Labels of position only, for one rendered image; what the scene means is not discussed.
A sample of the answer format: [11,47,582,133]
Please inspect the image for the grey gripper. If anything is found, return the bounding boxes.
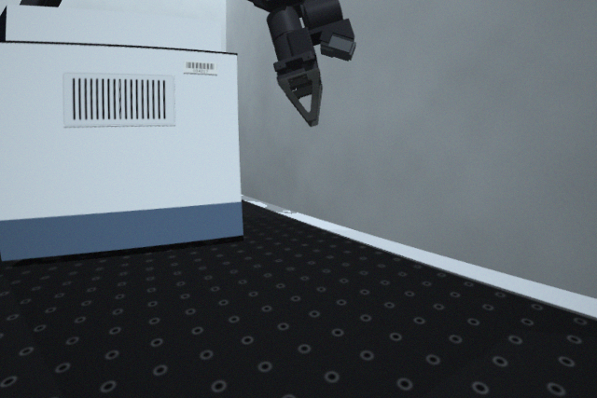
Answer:
[273,31,323,127]

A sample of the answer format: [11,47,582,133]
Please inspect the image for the dark patterned carpet floor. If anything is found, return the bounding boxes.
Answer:
[0,199,597,398]

